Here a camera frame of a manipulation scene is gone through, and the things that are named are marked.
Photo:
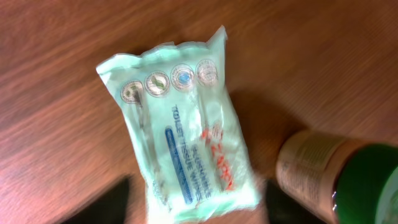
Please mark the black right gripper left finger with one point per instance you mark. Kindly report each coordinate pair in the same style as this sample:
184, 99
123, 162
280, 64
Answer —
109, 208

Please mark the teal tissue pack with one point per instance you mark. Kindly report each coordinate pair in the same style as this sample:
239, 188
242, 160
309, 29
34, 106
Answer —
184, 130

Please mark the green-lid white jar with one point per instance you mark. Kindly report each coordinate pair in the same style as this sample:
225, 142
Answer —
339, 179

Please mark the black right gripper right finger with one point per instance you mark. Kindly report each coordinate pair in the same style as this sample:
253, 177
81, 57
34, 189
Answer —
282, 209

